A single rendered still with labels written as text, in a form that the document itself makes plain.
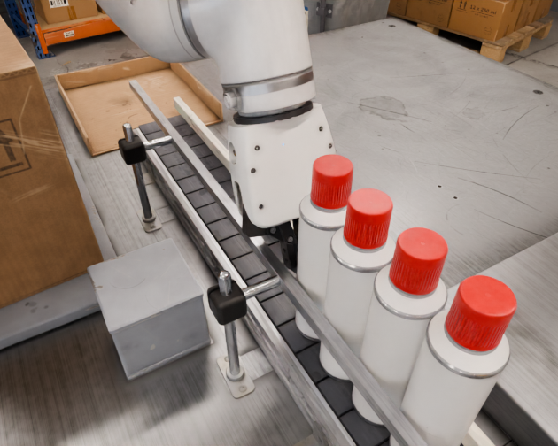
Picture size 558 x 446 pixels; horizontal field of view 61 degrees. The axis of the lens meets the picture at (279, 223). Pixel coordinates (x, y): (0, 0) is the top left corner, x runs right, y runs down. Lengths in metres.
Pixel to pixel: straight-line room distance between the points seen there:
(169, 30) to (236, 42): 0.06
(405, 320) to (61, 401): 0.38
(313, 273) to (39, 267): 0.34
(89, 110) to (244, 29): 0.70
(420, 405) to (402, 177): 0.52
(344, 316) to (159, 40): 0.28
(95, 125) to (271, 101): 0.64
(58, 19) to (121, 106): 2.87
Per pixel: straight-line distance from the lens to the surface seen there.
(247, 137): 0.42
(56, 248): 0.62
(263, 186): 0.43
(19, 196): 0.57
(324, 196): 0.38
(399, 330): 0.35
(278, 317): 0.53
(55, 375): 0.60
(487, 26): 3.65
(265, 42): 0.40
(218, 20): 0.41
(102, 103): 1.09
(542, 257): 0.67
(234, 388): 0.53
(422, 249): 0.32
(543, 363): 0.56
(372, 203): 0.35
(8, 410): 0.59
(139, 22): 0.43
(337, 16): 2.49
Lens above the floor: 1.30
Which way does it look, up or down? 41 degrees down
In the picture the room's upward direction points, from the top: straight up
